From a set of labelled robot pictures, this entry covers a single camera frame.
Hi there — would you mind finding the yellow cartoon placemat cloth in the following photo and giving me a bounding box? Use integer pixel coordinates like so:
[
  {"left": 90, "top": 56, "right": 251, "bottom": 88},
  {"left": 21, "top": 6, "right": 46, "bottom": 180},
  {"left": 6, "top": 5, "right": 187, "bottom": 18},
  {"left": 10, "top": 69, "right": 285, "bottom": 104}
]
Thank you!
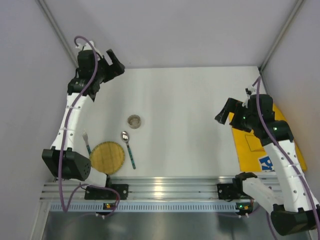
[{"left": 230, "top": 102, "right": 307, "bottom": 172}]

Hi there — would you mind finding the spoon with green handle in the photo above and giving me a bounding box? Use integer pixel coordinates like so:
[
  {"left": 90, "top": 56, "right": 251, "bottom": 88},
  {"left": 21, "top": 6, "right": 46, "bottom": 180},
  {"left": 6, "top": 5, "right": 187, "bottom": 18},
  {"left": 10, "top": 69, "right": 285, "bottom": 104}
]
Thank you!
[{"left": 121, "top": 131, "right": 136, "bottom": 170}]

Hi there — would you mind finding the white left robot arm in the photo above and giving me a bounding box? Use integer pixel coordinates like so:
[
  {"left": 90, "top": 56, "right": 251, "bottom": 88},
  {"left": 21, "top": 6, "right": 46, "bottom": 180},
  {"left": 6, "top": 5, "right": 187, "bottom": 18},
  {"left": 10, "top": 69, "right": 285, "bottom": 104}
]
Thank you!
[{"left": 41, "top": 48, "right": 125, "bottom": 187}]

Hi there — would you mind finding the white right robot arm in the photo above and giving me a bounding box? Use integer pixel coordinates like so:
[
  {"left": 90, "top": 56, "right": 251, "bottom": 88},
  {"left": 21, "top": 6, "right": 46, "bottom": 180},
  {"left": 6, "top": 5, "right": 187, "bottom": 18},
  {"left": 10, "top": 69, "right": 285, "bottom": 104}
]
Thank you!
[{"left": 214, "top": 94, "right": 320, "bottom": 236}]

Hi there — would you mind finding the round woven bamboo plate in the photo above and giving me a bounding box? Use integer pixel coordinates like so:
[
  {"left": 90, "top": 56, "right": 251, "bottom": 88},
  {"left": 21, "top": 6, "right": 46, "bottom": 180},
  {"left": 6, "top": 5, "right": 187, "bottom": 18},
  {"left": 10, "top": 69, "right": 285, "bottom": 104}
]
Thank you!
[{"left": 89, "top": 141, "right": 125, "bottom": 175}]

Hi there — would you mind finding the aluminium mounting rail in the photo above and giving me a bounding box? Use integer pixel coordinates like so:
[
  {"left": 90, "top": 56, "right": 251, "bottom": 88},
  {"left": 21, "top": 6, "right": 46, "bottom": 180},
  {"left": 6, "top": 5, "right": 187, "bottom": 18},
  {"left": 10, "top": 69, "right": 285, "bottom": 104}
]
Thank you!
[{"left": 39, "top": 175, "right": 283, "bottom": 201}]

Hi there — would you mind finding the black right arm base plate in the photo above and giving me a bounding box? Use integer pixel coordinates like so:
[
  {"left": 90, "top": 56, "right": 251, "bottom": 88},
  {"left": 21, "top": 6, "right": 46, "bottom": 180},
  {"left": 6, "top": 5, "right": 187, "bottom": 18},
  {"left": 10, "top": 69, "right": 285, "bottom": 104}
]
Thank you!
[{"left": 216, "top": 183, "right": 250, "bottom": 202}]

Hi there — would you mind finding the fork with green handle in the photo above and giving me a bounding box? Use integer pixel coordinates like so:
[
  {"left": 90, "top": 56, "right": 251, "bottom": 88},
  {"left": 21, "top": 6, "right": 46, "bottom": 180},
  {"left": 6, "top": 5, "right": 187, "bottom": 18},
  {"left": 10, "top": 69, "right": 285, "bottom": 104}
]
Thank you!
[{"left": 82, "top": 129, "right": 92, "bottom": 155}]

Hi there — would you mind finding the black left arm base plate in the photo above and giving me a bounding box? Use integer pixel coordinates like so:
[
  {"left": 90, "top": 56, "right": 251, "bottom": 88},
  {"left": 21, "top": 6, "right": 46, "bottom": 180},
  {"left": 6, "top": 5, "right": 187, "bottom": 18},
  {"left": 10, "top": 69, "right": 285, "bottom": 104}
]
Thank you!
[{"left": 84, "top": 184, "right": 129, "bottom": 200}]

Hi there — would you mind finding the perforated grey cable duct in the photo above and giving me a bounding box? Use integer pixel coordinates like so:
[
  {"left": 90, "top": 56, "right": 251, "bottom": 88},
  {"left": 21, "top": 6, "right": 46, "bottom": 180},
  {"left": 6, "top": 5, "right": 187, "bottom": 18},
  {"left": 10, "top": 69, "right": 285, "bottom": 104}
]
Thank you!
[{"left": 49, "top": 201, "right": 253, "bottom": 213}]

